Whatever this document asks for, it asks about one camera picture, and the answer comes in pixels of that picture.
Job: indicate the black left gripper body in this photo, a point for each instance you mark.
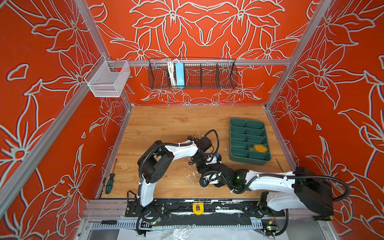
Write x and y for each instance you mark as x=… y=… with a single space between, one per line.
x=201 y=163

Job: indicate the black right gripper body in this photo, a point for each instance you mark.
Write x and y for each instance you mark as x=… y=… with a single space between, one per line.
x=221 y=183

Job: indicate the green plastic divider tray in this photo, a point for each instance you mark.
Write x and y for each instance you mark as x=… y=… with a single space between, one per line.
x=243 y=133

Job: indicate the green striped sock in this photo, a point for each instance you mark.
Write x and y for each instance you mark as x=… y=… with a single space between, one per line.
x=258 y=148

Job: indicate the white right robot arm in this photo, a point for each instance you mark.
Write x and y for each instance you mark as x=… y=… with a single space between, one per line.
x=300 y=189

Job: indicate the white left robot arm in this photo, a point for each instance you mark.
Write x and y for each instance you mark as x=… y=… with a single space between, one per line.
x=154 y=163

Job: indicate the metal hex key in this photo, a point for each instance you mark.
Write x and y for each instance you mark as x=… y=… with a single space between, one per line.
x=280 y=166

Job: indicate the light blue box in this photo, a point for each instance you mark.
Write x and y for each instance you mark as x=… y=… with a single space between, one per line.
x=180 y=75

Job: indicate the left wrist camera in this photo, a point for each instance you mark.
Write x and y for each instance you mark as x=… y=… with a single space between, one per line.
x=213 y=159

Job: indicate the black wire wall basket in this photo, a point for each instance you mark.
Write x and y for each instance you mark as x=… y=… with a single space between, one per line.
x=200 y=73

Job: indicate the green handled screwdriver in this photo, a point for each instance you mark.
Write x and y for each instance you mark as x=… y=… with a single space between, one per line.
x=110 y=183

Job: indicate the clear plastic wall bin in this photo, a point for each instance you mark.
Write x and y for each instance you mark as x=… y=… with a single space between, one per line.
x=107 y=79

